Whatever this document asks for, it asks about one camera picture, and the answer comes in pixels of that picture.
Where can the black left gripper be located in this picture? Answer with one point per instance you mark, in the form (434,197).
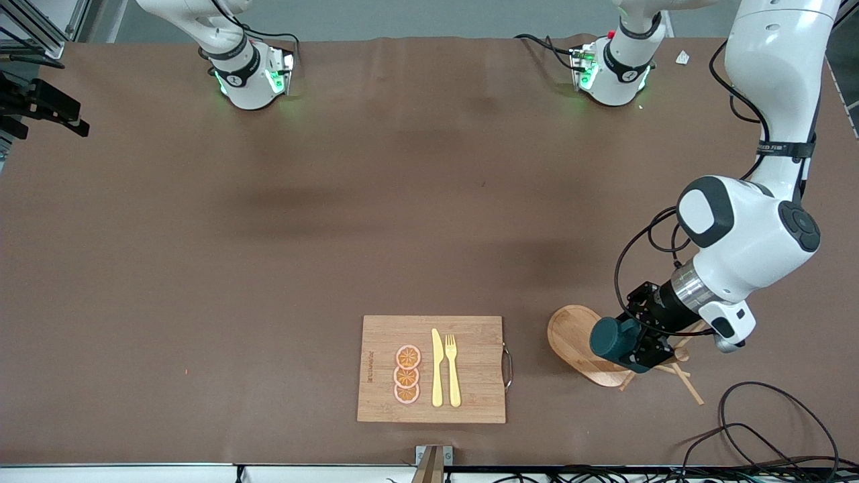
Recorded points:
(662,305)

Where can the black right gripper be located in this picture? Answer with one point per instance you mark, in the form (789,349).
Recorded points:
(45,102)

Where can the dark green ribbed cup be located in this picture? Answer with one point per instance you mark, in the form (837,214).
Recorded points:
(611,339)

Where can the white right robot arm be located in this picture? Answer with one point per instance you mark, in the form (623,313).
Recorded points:
(241,80)

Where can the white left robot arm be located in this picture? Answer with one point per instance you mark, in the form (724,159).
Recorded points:
(751,235)

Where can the wooden cup rack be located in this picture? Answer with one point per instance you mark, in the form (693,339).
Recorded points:
(570,339)

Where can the bamboo cutting board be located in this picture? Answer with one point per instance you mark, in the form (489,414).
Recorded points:
(470,369)

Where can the yellow plastic fork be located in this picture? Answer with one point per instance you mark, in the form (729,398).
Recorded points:
(453,382)

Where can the yellow plastic knife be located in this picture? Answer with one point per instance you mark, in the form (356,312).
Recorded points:
(437,376)

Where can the brown table mat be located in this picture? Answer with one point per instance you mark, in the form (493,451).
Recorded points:
(201,302)

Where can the toy orange slice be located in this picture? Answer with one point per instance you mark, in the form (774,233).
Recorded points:
(408,356)

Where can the brown bar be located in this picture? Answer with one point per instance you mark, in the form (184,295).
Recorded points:
(429,466)

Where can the white paper scrap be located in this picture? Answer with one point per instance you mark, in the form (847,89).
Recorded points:
(682,58)

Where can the aluminium frame profile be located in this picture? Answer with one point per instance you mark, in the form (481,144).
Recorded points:
(40,30)

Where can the grey metal bracket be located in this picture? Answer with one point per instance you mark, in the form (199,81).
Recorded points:
(448,455)

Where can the white table edge rail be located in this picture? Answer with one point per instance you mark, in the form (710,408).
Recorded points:
(134,474)

